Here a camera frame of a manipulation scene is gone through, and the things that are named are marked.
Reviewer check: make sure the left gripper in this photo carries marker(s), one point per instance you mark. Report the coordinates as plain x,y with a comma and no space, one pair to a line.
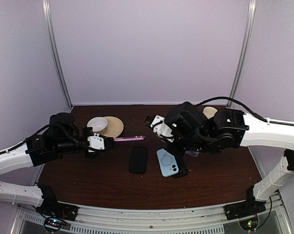
92,155

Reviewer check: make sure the aluminium front rail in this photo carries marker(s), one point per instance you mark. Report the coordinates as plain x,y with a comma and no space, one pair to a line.
203,220

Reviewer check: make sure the white teacup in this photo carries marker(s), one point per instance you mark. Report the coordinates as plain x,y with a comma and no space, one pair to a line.
97,124

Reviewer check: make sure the light blue cased phone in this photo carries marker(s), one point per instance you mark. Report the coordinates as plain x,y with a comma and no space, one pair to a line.
167,163

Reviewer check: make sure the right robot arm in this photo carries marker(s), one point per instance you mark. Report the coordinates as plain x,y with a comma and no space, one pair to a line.
185,128

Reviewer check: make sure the lavender phone case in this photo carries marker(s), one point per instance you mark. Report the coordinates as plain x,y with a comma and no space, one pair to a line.
192,153

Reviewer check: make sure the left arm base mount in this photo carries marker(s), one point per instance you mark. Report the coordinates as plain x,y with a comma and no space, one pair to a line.
55,213

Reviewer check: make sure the pink phone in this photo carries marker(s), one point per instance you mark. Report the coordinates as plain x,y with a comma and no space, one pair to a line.
134,138

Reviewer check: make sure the black cased phone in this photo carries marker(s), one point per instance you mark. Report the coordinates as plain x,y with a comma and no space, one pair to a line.
138,160

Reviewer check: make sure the black phone under blue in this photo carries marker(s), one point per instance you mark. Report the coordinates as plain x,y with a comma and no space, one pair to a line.
182,169

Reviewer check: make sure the cream ribbed mug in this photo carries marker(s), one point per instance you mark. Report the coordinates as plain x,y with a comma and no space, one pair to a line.
209,112

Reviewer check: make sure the left aluminium post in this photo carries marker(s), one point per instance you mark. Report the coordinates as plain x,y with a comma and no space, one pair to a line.
55,53

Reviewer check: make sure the aluminium post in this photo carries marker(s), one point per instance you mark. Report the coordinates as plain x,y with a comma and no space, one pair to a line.
250,20
55,53

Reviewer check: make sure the right aluminium post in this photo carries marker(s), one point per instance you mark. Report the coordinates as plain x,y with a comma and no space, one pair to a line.
250,20

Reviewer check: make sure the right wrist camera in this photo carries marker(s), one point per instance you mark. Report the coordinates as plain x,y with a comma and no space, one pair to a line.
161,129

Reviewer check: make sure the beige saucer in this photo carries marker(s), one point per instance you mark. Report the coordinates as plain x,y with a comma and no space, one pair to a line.
114,127

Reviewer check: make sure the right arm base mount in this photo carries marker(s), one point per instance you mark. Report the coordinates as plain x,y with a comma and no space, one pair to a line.
249,210

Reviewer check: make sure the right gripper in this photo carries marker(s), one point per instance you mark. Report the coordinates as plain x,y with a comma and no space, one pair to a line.
174,151

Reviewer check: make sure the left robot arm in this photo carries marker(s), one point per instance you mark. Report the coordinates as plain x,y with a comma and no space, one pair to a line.
59,138

